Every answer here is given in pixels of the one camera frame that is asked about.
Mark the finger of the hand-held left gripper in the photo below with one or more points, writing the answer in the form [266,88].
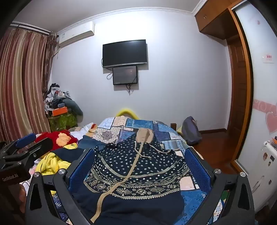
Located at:
[26,138]
[42,146]

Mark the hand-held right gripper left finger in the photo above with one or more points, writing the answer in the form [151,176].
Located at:
[82,171]

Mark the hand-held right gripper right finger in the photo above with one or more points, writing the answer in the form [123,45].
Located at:
[197,169]

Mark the navy patterned hoodie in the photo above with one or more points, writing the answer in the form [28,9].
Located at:
[138,173]

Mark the pile of clothes and bags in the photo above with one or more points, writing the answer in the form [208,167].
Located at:
[55,95]

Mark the red plush toy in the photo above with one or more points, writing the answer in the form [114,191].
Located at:
[58,138]

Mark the navy garment with yellow logo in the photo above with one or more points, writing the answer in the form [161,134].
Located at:
[72,154]

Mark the grey backpack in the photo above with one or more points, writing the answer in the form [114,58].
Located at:
[190,132]

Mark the orange box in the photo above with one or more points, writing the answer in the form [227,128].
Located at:
[60,111]

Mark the white cloth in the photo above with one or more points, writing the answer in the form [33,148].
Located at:
[83,129]

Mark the blue patchwork blanket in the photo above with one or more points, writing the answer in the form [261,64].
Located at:
[164,132]

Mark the dark green cushion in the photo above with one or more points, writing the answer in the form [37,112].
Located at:
[74,106]

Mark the striped brown curtain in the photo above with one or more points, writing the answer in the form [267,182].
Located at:
[23,82]

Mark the white appliance with stickers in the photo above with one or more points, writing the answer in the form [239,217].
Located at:
[265,173]

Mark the wooden door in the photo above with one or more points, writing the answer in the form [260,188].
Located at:
[237,97]

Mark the white sliding wardrobe door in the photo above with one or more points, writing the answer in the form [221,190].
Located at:
[259,90]

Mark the curtain rod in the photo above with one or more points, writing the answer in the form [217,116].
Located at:
[32,27]

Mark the white air conditioner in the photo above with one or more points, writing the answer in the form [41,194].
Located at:
[75,34]

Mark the wooden overhead cabinet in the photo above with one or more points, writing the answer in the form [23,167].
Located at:
[213,19]

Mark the wooden bed post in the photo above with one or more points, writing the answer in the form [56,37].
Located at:
[173,126]

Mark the small black wall monitor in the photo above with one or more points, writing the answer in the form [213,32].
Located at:
[125,75]

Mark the black wall television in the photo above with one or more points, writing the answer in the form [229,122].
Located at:
[125,53]

